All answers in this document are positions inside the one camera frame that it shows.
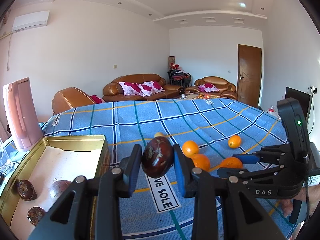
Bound orange tangerine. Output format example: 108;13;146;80
191;154;210;172
220;157;243;169

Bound small orange kumquat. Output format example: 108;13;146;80
182;140;200;158
228;135;242;149

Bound small tan longan fruit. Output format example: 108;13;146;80
154;132;166;138

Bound purple passion fruit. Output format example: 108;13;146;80
49;180;72;203

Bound person right hand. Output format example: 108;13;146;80
279;185;320;217

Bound blue plaid tablecloth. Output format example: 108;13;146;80
42;99;287;239

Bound black monitor screen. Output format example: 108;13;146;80
285;86;313;128

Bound brown leather three-seat sofa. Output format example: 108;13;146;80
103;74;184;102

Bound pink floral cushion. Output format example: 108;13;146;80
198;83;220;93
138;81;164;96
119;82;145;97

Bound coffee table with snacks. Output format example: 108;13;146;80
178;93;219;99

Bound brown leather armchair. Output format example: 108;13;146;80
184;76;238;100
52;87;105;115

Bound gold metal tin tray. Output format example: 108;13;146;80
1;135;110;239

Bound stack of dark chairs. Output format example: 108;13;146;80
168;63;191;88

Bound brown wooden door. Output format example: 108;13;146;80
237;44;263;108

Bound pink electric kettle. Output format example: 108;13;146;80
3;77;43;152

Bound clear glass water bottle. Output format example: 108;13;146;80
0;141;13;175

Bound white wall air conditioner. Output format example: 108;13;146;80
12;10;50;33

